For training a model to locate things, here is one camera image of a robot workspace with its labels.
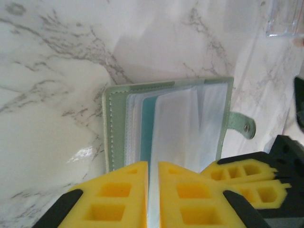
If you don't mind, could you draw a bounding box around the teal card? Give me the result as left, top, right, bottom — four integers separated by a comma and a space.
141, 96, 158, 164

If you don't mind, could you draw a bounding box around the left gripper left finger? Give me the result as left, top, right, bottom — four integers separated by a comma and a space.
35, 161, 149, 228

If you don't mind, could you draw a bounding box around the green card holder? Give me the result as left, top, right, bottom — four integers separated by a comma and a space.
102, 76, 257, 228

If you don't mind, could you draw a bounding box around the clear box with red card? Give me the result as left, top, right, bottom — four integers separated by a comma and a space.
265, 0, 304, 38

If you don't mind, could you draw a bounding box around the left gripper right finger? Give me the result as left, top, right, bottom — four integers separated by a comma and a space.
158, 161, 271, 228

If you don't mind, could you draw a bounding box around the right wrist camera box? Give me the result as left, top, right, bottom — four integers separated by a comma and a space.
293, 77, 304, 133

